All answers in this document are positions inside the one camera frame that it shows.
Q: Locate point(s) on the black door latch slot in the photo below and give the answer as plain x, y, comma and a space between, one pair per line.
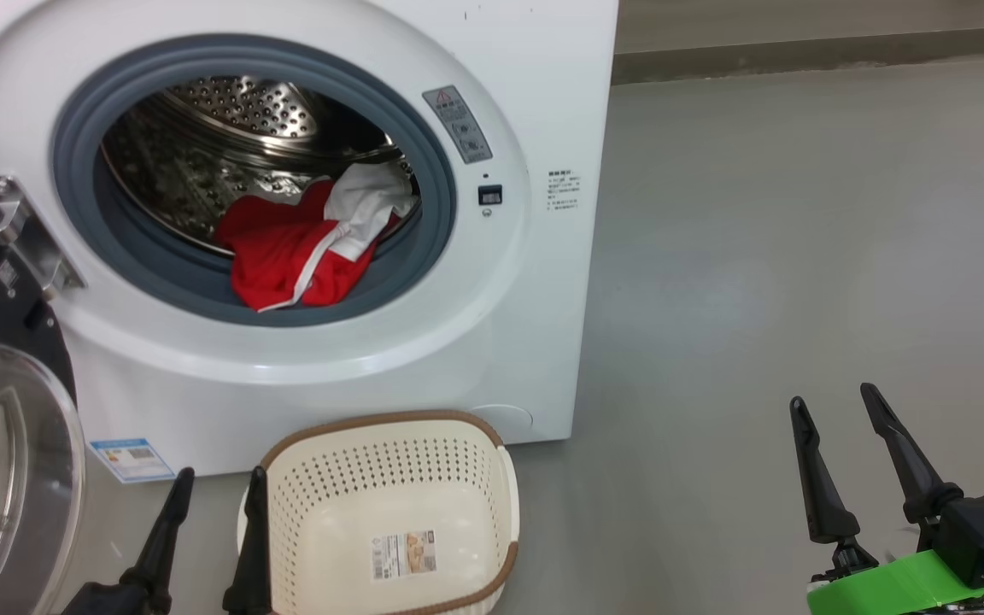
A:
490, 195

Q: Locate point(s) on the small printed text label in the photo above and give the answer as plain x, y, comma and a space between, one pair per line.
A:
562, 190

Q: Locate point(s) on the cream basket with brown rim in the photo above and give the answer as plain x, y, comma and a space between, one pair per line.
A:
347, 512

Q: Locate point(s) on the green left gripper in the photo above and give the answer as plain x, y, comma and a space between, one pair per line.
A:
116, 602

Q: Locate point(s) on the blue energy label sticker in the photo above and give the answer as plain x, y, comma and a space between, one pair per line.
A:
131, 461

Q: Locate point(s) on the metal door hinge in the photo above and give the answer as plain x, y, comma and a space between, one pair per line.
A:
26, 231

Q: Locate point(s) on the white front-load washing machine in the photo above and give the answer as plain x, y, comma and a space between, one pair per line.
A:
543, 342

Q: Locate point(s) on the round white filter cover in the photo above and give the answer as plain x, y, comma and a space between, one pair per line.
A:
509, 417

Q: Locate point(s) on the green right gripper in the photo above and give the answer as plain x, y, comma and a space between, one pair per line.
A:
893, 589

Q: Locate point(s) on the stainless steel washer drum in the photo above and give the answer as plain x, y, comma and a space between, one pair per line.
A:
227, 128

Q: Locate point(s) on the red and white garment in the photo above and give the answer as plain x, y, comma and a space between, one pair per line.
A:
287, 256

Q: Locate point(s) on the printed instruction label sticker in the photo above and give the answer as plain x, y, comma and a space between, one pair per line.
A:
405, 555

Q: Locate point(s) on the grey warning sticker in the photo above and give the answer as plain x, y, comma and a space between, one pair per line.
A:
458, 124

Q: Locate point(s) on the grey skirting board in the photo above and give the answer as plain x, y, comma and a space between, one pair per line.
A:
842, 53

